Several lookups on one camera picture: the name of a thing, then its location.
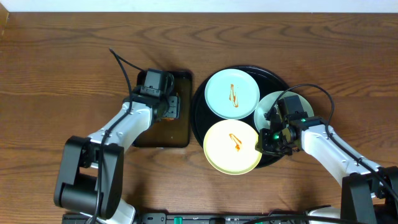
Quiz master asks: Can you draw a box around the pale green plate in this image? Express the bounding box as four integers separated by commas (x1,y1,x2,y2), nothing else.
254,91,314,132

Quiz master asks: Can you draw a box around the yellow plate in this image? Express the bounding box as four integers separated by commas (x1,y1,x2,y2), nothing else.
203,119,262,175

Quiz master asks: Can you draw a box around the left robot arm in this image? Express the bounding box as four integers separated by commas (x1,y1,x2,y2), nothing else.
53,94,180,223

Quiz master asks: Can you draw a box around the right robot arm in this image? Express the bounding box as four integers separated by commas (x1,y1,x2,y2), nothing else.
254,106,397,223

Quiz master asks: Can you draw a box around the black rectangular water tray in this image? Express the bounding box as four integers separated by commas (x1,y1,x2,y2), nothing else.
132,70,192,148

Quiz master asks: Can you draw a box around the round black serving tray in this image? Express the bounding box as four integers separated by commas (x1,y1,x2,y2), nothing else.
190,64,296,169

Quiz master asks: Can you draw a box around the light blue plate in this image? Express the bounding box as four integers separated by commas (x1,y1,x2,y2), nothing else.
205,68,260,119

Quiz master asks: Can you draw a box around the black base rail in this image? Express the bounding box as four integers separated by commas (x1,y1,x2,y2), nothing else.
61,213,324,224

